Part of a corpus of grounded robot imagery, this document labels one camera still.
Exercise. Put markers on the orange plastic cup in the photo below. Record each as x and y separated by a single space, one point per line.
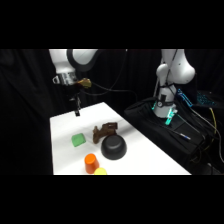
91 163

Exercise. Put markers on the wrist camera with yellow connector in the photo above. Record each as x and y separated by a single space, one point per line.
85 82

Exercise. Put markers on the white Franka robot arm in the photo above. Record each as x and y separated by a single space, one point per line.
61 63

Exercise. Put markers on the black robot stand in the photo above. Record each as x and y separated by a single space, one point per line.
160 130

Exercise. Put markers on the blue-lit keyboard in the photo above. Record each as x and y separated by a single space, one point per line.
204 98

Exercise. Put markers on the silver pen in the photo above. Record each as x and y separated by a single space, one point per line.
185 136

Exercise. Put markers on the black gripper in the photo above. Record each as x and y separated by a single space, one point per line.
75 91

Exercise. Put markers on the brown plush moose toy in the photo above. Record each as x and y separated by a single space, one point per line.
105 130

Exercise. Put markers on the yellow round object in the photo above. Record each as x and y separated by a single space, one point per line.
100 171

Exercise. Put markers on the green triangle block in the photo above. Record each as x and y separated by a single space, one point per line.
78 140

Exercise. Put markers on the black bowl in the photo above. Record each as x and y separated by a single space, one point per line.
114 147

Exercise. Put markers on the black curtain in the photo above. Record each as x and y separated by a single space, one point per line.
26 110

